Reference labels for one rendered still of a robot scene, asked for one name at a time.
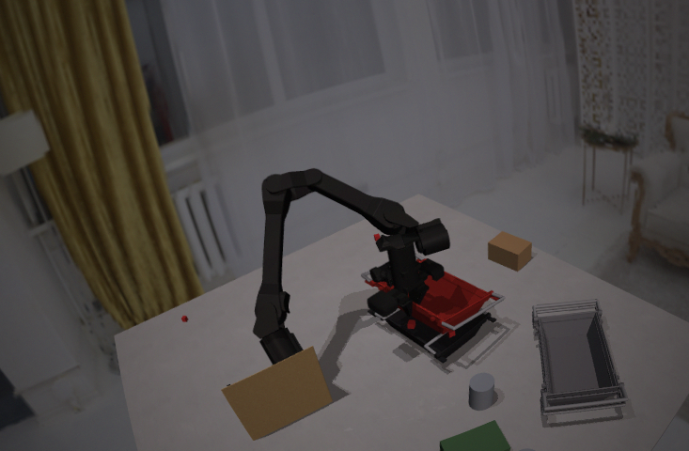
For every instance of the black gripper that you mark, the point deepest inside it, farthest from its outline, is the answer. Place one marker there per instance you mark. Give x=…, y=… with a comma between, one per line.
x=405, y=280

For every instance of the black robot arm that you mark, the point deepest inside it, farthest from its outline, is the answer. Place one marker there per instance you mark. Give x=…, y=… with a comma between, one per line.
x=272, y=303

